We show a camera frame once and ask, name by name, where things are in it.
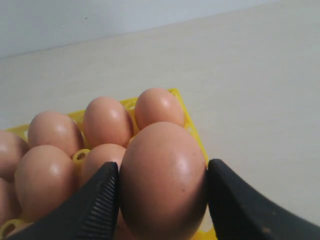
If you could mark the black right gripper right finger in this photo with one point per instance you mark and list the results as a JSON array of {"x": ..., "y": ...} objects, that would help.
[{"x": 239, "y": 212}]

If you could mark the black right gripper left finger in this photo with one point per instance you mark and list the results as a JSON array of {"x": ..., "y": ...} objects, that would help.
[{"x": 89, "y": 214}]

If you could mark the brown egg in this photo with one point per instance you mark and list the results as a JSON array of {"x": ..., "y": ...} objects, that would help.
[
  {"x": 106, "y": 121},
  {"x": 44, "y": 178},
  {"x": 99, "y": 155},
  {"x": 12, "y": 149},
  {"x": 9, "y": 204},
  {"x": 158, "y": 105},
  {"x": 162, "y": 183},
  {"x": 56, "y": 129}
]

